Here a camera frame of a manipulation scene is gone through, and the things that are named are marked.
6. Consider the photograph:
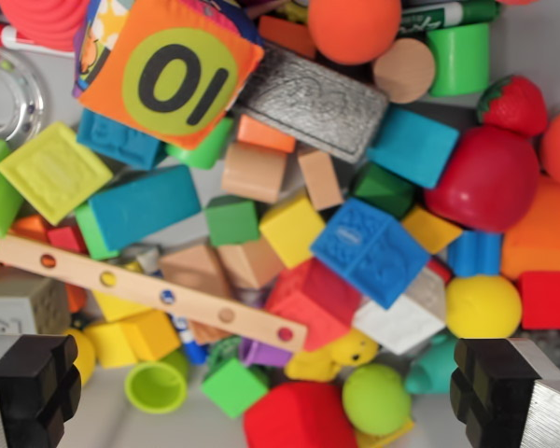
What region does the blue marker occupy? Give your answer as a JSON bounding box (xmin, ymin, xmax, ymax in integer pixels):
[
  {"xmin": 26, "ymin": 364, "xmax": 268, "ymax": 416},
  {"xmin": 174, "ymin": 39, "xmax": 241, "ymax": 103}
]
[{"xmin": 167, "ymin": 288, "xmax": 210, "ymax": 366}]

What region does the red ribbed silicone toy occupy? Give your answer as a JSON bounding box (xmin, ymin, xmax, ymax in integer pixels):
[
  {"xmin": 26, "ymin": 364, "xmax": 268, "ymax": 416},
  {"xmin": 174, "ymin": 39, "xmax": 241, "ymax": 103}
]
[{"xmin": 0, "ymin": 0, "xmax": 92, "ymax": 52}]

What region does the red toy strawberry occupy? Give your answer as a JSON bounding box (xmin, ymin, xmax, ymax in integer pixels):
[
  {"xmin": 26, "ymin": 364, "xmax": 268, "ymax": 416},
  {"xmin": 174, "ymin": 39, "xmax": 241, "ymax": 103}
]
[{"xmin": 476, "ymin": 74, "xmax": 550, "ymax": 138}]

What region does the large red block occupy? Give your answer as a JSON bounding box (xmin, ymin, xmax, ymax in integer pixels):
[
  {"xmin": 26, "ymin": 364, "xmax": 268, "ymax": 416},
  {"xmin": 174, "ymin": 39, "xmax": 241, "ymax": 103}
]
[{"xmin": 242, "ymin": 381, "xmax": 358, "ymax": 448}]

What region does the silver embossed block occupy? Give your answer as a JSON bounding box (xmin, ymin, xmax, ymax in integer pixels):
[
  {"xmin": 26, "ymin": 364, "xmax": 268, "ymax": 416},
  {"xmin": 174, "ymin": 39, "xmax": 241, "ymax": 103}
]
[{"xmin": 236, "ymin": 41, "xmax": 391, "ymax": 164}]

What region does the grey embossed rubber block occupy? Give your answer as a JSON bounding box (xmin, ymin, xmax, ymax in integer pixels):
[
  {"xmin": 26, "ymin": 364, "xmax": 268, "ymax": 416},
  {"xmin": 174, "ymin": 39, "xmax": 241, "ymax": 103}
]
[{"xmin": 0, "ymin": 268, "xmax": 72, "ymax": 347}]

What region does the green marker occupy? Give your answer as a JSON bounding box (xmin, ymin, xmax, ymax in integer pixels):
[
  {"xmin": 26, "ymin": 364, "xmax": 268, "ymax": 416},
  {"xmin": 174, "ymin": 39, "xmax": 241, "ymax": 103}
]
[{"xmin": 398, "ymin": 0, "xmax": 501, "ymax": 39}]

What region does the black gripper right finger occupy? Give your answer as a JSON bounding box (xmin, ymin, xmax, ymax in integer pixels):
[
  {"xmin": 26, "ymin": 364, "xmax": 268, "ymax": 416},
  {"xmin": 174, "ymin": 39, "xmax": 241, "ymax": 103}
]
[{"xmin": 449, "ymin": 337, "xmax": 560, "ymax": 448}]

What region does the blue ridged plastic piece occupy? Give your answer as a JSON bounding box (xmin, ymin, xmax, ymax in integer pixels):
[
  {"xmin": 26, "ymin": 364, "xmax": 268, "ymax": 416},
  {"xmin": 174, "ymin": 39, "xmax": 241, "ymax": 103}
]
[{"xmin": 446, "ymin": 230, "xmax": 503, "ymax": 279}]

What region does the lime green plastic cup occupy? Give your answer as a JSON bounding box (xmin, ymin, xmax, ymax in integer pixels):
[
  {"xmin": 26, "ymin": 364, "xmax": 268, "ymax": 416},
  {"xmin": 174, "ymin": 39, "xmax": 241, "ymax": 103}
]
[{"xmin": 123, "ymin": 349, "xmax": 190, "ymax": 415}]

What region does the small red wooden block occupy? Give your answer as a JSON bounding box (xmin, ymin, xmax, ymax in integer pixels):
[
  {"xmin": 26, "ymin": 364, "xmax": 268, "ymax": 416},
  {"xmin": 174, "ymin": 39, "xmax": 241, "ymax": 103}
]
[{"xmin": 46, "ymin": 225, "xmax": 90, "ymax": 256}]

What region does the lime green ball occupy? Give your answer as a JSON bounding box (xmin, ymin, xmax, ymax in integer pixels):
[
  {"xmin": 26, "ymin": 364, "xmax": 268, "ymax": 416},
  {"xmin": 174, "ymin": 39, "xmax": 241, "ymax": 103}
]
[{"xmin": 341, "ymin": 363, "xmax": 413, "ymax": 438}]

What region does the red embossed rubber block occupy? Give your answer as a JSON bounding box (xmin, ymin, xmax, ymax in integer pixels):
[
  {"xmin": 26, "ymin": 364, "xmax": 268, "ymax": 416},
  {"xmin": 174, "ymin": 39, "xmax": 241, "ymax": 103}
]
[{"xmin": 264, "ymin": 258, "xmax": 366, "ymax": 353}]

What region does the wooden strip with holes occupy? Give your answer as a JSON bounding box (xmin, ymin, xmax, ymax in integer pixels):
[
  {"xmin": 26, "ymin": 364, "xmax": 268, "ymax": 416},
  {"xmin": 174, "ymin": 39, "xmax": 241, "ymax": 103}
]
[{"xmin": 0, "ymin": 234, "xmax": 308, "ymax": 354}]

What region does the yellow rubber animal toy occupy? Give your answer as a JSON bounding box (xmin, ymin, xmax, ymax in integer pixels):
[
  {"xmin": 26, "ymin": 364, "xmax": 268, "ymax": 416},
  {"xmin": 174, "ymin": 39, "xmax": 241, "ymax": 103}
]
[{"xmin": 284, "ymin": 329, "xmax": 381, "ymax": 385}]

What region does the grey studded piece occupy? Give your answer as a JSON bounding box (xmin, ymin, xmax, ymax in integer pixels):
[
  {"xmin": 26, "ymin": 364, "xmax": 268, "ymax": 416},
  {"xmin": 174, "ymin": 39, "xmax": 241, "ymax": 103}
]
[{"xmin": 512, "ymin": 328, "xmax": 560, "ymax": 380}]

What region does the yellow wooden cube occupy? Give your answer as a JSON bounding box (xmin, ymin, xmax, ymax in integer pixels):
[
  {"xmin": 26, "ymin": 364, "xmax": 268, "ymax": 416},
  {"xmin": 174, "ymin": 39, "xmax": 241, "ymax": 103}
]
[{"xmin": 259, "ymin": 192, "xmax": 328, "ymax": 270}]

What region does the natural wooden cylinder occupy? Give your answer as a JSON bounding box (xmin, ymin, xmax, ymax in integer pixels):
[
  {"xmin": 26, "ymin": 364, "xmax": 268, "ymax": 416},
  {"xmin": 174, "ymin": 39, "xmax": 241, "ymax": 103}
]
[{"xmin": 371, "ymin": 37, "xmax": 437, "ymax": 105}]

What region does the clear plastic ring rattle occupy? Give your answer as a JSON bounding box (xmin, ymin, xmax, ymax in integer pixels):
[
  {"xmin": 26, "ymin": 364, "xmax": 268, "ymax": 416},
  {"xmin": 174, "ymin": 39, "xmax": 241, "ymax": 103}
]
[{"xmin": 0, "ymin": 46, "xmax": 46, "ymax": 142}]

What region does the large orange block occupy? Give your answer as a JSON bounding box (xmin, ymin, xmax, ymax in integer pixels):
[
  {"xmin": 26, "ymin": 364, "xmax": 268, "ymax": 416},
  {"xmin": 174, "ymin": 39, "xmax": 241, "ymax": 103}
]
[{"xmin": 499, "ymin": 175, "xmax": 560, "ymax": 282}]

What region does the small orange wooden block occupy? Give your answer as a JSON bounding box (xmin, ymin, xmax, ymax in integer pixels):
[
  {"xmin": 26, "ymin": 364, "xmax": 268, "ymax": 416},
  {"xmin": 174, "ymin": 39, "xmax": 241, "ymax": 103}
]
[
  {"xmin": 236, "ymin": 114, "xmax": 298, "ymax": 154},
  {"xmin": 9, "ymin": 214, "xmax": 53, "ymax": 242}
]

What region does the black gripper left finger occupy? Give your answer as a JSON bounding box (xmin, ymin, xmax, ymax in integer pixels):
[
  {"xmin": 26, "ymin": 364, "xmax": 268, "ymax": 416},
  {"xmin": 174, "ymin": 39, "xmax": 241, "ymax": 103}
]
[{"xmin": 0, "ymin": 332, "xmax": 83, "ymax": 448}]

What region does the yellow-green embossed rubber block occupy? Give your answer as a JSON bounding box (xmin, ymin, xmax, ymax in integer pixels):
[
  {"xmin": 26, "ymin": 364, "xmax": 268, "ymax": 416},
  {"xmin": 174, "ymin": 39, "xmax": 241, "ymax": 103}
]
[{"xmin": 0, "ymin": 121, "xmax": 115, "ymax": 227}]

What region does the light green wooden cube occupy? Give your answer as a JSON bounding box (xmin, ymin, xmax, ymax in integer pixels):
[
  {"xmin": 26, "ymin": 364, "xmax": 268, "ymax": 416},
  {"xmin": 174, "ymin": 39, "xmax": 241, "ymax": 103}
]
[{"xmin": 200, "ymin": 357, "xmax": 271, "ymax": 420}]

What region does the dark green wooden block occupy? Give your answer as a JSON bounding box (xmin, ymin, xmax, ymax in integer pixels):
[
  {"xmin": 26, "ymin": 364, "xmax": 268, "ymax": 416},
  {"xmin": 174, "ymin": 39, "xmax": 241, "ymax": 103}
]
[{"xmin": 352, "ymin": 161, "xmax": 417, "ymax": 221}]

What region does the green plastic cylinder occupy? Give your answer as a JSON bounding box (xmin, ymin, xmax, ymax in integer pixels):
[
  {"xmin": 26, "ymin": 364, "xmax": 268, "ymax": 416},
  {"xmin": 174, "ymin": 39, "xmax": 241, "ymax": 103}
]
[
  {"xmin": 164, "ymin": 116, "xmax": 235, "ymax": 171},
  {"xmin": 426, "ymin": 21, "xmax": 491, "ymax": 98}
]

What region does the white embossed rubber block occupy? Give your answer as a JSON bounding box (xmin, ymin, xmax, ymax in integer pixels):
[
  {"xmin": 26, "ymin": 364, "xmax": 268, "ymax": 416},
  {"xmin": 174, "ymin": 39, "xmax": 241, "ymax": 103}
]
[{"xmin": 352, "ymin": 268, "xmax": 448, "ymax": 357}]

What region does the small yellow wooden block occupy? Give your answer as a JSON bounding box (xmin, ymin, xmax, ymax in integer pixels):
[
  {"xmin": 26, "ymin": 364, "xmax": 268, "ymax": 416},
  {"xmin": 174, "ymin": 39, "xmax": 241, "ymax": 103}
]
[{"xmin": 400, "ymin": 204, "xmax": 464, "ymax": 256}]

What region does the yellow ball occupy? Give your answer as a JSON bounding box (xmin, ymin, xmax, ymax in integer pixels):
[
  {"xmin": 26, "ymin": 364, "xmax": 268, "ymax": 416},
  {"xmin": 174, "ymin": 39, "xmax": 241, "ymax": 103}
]
[
  {"xmin": 444, "ymin": 274, "xmax": 524, "ymax": 340},
  {"xmin": 64, "ymin": 328, "xmax": 97, "ymax": 386}
]

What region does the teal plastic toy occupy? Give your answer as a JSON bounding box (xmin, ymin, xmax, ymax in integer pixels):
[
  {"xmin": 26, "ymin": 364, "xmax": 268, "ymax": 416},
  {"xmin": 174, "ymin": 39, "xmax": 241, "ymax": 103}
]
[{"xmin": 404, "ymin": 332, "xmax": 459, "ymax": 396}]

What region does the red wooden cube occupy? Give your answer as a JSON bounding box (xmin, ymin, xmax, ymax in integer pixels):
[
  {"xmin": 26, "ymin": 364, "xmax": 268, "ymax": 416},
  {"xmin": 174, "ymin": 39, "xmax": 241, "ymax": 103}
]
[{"xmin": 516, "ymin": 270, "xmax": 560, "ymax": 332}]

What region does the blue embossed rubber block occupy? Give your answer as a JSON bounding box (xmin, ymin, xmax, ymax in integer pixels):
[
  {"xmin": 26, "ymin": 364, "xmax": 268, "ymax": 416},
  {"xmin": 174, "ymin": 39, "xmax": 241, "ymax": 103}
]
[{"xmin": 310, "ymin": 197, "xmax": 432, "ymax": 311}]

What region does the colourful fabric number cube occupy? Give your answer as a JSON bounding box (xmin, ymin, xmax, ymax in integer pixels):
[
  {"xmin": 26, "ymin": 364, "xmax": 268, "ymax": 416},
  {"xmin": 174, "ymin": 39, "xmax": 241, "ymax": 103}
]
[{"xmin": 72, "ymin": 0, "xmax": 266, "ymax": 151}]

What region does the purple plastic piece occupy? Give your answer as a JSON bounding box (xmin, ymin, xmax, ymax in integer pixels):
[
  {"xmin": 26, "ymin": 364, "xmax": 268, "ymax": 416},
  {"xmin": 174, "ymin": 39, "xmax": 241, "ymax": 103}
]
[{"xmin": 238, "ymin": 336, "xmax": 293, "ymax": 369}]

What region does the red toy apple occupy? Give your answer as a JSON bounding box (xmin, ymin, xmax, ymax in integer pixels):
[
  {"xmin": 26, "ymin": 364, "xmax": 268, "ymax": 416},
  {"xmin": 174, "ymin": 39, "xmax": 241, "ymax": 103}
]
[{"xmin": 424, "ymin": 124, "xmax": 541, "ymax": 234}]

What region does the long teal wooden block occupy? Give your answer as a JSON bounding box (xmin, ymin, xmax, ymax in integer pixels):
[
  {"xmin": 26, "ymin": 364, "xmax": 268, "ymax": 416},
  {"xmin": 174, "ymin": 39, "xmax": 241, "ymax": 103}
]
[{"xmin": 74, "ymin": 164, "xmax": 203, "ymax": 261}]

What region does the grey plastic bin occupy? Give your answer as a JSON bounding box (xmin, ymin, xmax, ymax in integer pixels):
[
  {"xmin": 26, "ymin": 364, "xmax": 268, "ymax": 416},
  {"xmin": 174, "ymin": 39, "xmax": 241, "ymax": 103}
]
[{"xmin": 0, "ymin": 0, "xmax": 560, "ymax": 448}]

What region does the red and white marker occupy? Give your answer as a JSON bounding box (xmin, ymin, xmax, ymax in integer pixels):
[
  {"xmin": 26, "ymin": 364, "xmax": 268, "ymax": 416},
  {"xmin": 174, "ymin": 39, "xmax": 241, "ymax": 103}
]
[{"xmin": 0, "ymin": 21, "xmax": 76, "ymax": 58}]

